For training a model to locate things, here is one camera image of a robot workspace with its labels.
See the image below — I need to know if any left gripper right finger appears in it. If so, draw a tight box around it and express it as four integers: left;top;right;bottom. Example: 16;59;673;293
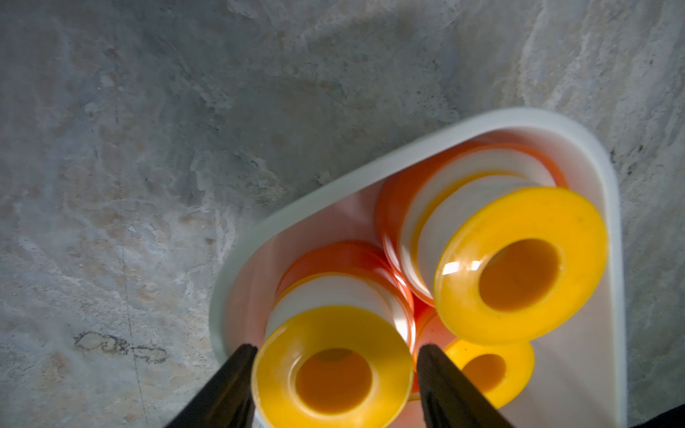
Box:
417;344;512;428

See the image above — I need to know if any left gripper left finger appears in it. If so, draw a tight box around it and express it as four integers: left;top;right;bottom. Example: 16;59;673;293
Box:
167;344;258;428

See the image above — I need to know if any yellow tape roll front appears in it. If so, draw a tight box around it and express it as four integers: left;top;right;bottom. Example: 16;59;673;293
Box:
444;339;535;408

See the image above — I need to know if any yellow tape roll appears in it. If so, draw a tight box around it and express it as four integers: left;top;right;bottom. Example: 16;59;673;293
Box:
415;173;609;345
251;274;414;427
444;339;535;408

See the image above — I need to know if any orange tape roll front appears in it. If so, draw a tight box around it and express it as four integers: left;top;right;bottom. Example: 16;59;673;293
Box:
274;240;417;350

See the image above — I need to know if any orange tape roll plain white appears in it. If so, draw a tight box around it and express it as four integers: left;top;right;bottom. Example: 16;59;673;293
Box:
375;140;568;307

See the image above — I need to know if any white storage tray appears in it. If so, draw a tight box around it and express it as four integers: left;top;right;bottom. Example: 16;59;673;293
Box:
208;106;628;428

